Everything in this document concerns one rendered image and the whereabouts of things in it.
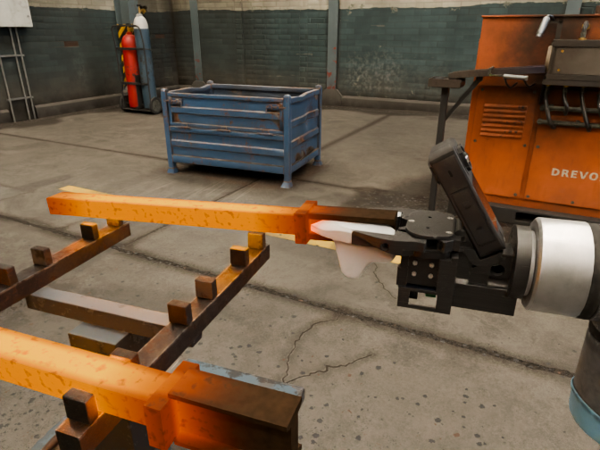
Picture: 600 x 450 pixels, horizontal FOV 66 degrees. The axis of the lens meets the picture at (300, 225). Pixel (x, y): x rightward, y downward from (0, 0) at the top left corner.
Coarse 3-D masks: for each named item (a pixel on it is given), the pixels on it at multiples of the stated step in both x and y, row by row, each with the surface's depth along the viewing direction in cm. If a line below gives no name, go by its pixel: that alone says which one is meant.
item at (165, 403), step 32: (0, 352) 35; (32, 352) 35; (64, 352) 35; (32, 384) 34; (64, 384) 33; (96, 384) 32; (128, 384) 32; (160, 384) 32; (192, 384) 30; (224, 384) 30; (128, 416) 32; (160, 416) 29; (192, 416) 30; (224, 416) 29; (256, 416) 28; (288, 416) 28; (160, 448) 30; (192, 448) 31; (224, 448) 30; (256, 448) 29; (288, 448) 28
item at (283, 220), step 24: (72, 192) 62; (96, 216) 58; (120, 216) 57; (144, 216) 56; (168, 216) 55; (192, 216) 54; (216, 216) 53; (240, 216) 52; (264, 216) 51; (288, 216) 50; (312, 216) 49; (336, 216) 48; (360, 216) 47; (384, 216) 47
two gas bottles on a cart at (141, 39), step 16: (112, 32) 669; (128, 32) 673; (144, 32) 658; (128, 48) 669; (144, 48) 655; (128, 64) 682; (144, 64) 673; (128, 80) 692; (144, 80) 681; (128, 96) 717; (144, 96) 692
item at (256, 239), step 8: (80, 224) 58; (88, 224) 58; (96, 224) 58; (112, 224) 63; (120, 224) 63; (88, 232) 58; (96, 232) 59; (248, 232) 56; (256, 232) 56; (264, 232) 56; (248, 240) 56; (256, 240) 56; (264, 240) 56; (232, 248) 52; (240, 248) 52; (232, 256) 52; (240, 256) 52; (248, 256) 52; (240, 264) 52
